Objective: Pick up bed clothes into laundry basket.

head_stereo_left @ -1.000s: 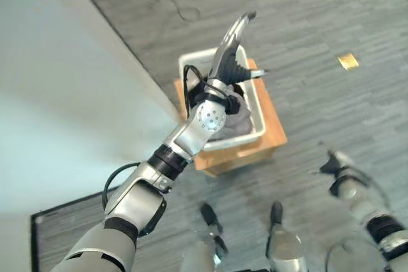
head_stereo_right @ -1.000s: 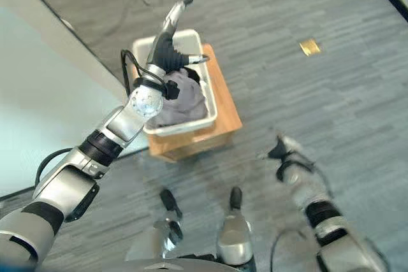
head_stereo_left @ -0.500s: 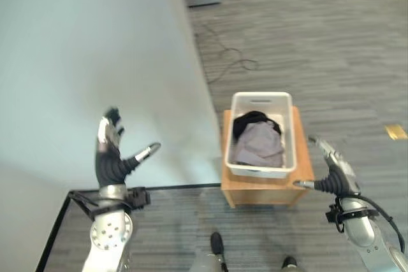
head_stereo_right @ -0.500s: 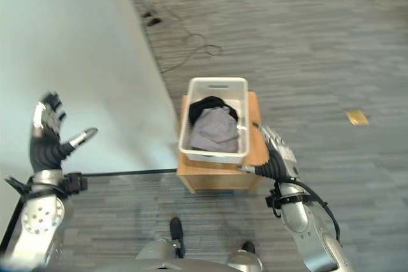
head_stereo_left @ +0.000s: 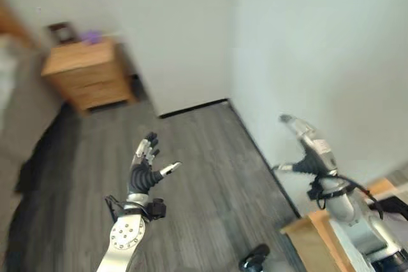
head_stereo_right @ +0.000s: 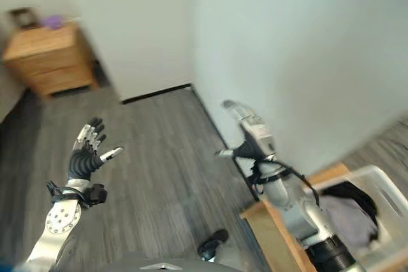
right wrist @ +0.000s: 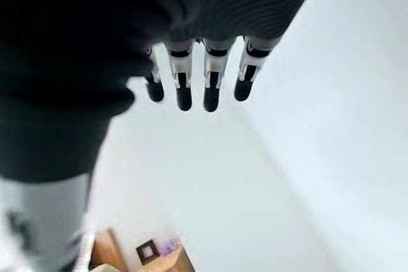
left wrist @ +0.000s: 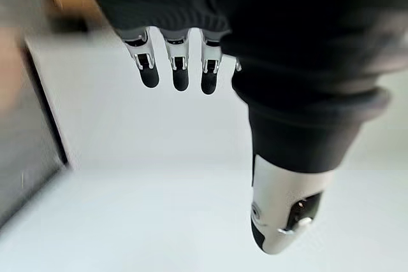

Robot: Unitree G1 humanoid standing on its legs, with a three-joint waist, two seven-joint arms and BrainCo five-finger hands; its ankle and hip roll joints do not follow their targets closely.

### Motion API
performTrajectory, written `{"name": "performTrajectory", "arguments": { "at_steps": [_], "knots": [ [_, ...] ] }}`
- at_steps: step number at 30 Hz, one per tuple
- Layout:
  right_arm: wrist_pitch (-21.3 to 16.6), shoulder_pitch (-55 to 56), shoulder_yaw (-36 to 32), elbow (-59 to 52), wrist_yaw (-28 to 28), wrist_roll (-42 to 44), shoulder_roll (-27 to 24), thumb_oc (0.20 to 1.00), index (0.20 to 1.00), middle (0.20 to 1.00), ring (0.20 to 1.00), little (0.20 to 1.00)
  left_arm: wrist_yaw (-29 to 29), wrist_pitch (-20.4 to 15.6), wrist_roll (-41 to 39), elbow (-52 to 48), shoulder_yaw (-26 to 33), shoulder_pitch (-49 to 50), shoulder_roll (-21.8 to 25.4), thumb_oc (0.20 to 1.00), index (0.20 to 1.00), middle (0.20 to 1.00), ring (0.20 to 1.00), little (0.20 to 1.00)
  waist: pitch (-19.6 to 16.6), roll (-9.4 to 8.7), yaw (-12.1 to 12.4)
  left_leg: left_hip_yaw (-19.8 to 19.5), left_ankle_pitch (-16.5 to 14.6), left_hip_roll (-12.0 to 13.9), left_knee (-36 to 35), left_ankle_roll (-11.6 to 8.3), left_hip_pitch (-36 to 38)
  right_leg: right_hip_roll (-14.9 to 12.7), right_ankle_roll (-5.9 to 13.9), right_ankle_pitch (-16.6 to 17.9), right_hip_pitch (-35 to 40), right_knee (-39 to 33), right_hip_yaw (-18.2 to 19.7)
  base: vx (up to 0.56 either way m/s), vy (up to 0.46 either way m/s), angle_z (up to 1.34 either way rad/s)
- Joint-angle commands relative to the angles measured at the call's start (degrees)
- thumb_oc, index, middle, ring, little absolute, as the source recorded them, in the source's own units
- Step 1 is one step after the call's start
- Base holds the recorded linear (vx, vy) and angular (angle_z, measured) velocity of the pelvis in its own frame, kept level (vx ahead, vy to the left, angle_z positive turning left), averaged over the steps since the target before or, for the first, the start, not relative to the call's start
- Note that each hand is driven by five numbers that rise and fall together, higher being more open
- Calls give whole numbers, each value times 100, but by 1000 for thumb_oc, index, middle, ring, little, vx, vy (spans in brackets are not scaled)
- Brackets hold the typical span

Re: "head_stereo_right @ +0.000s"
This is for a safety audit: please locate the robot grey torso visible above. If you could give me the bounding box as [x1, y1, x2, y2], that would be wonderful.
[103, 250, 246, 272]

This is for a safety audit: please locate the wooden nightstand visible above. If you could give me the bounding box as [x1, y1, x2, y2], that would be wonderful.
[2, 18, 100, 98]

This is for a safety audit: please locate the purple item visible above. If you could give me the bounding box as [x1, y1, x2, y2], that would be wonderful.
[40, 15, 65, 30]

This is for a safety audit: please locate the robot dark foot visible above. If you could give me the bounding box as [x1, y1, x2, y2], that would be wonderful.
[196, 228, 230, 262]

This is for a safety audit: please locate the grey garment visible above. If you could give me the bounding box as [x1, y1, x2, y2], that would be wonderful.
[320, 195, 380, 249]

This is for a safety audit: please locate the white plastic laundry basket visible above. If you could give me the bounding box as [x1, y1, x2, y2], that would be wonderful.
[301, 164, 408, 272]

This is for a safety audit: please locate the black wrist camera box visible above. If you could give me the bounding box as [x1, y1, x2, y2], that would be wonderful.
[83, 183, 108, 210]

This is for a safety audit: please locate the low wooden table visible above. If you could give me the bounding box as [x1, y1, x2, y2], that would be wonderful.
[240, 162, 350, 272]

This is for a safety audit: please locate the dark picture frame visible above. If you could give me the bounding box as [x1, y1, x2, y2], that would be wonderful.
[8, 7, 38, 29]

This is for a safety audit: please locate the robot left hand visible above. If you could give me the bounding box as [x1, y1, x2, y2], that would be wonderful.
[66, 117, 126, 183]

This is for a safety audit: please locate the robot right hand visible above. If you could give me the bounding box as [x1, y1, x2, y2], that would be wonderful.
[214, 99, 277, 161]

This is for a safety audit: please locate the black garment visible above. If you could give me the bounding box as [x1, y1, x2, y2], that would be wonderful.
[320, 181, 381, 243]

